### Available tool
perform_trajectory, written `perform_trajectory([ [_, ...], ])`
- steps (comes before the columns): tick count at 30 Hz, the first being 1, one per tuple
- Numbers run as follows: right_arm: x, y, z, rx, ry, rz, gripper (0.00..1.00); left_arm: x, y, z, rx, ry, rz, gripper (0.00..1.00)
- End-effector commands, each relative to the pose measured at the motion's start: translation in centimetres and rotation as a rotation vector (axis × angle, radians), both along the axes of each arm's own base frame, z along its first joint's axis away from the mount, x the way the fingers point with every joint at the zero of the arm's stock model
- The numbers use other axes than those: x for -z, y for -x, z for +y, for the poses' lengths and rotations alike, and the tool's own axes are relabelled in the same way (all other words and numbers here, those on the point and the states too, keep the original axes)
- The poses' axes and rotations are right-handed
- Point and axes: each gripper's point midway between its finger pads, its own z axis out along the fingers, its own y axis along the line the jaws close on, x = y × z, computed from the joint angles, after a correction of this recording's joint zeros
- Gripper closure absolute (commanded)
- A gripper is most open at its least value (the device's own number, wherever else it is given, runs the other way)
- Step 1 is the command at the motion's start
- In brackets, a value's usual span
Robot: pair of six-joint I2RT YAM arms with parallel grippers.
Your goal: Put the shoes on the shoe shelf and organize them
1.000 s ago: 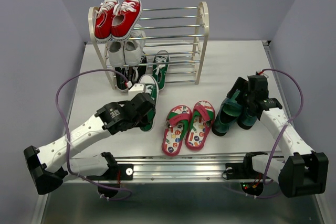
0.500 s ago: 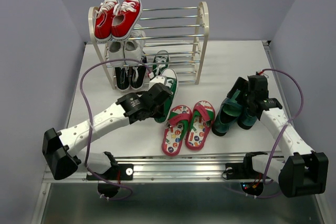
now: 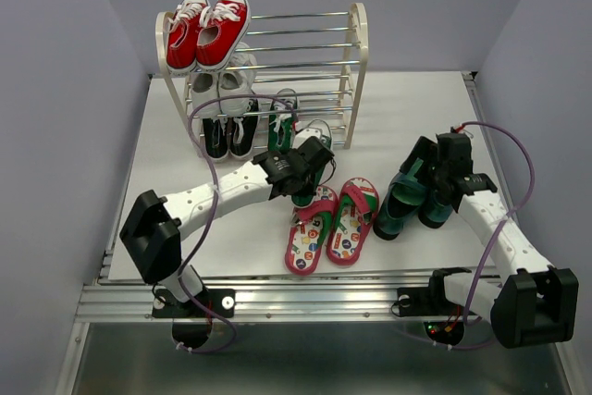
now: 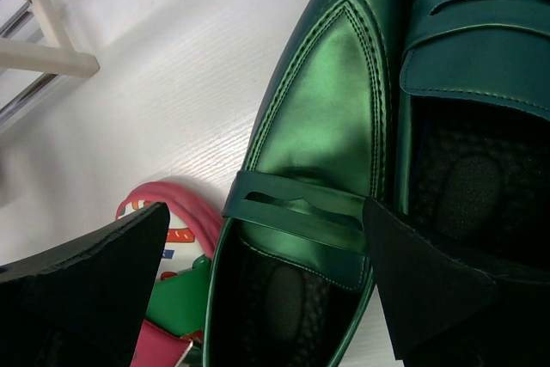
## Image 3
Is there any green canvas sneaker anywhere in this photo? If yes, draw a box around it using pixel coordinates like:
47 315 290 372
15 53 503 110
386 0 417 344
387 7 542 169
291 119 333 208
267 88 299 153

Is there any green metallic loafer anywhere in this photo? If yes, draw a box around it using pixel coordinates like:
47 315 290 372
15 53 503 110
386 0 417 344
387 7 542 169
418 187 453 229
373 154 428 241

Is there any pink kids sandal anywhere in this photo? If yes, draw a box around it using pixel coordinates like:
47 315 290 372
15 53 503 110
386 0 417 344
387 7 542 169
284 185 337 276
327 177 379 266

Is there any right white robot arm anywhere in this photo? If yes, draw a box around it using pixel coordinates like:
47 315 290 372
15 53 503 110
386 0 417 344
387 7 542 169
391 132 579 349

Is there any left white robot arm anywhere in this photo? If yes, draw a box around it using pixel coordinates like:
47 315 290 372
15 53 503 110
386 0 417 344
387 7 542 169
119 136 334 315

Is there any cream shoe shelf with rods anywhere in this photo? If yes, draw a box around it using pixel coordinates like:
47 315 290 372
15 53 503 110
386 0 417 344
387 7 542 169
154 1 370 159

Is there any right black sneaker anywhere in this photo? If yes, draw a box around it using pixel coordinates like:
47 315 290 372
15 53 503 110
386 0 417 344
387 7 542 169
227 99 259 159

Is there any black sneaker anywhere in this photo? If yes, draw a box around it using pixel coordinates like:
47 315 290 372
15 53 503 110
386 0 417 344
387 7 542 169
227 99 259 159
203 118 228 162

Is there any left black sneaker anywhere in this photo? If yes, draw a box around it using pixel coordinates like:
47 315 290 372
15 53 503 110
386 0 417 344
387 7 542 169
203 118 228 162

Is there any right white sneaker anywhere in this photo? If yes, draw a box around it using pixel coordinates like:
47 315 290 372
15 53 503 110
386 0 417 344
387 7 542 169
218 42 257 117

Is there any white sneaker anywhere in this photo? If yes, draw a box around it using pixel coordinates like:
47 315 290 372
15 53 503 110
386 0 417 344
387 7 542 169
218 42 257 117
191 72 221 119

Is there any left white sneaker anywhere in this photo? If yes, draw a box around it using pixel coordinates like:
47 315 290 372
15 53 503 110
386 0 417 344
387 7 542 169
191 72 221 119

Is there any right red canvas sneaker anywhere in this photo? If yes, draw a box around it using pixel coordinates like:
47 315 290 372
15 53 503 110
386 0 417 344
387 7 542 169
196 0 251 71

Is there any red canvas sneaker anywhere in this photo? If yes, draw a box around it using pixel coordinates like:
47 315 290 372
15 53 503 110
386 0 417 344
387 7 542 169
166 0 209 74
196 0 251 71

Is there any left red canvas sneaker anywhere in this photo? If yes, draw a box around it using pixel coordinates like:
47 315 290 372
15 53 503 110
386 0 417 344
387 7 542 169
166 0 209 74

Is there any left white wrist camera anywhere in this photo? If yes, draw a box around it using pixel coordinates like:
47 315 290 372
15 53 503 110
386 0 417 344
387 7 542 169
291 128 322 149

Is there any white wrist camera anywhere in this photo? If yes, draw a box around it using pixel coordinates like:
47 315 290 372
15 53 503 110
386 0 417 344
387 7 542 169
291 128 322 149
450 124 474 139

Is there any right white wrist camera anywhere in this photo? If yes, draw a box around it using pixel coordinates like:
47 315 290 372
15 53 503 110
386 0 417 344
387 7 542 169
450 124 474 139

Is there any aluminium mounting rail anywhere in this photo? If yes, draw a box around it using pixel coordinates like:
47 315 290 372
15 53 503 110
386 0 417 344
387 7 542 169
78 274 510 325

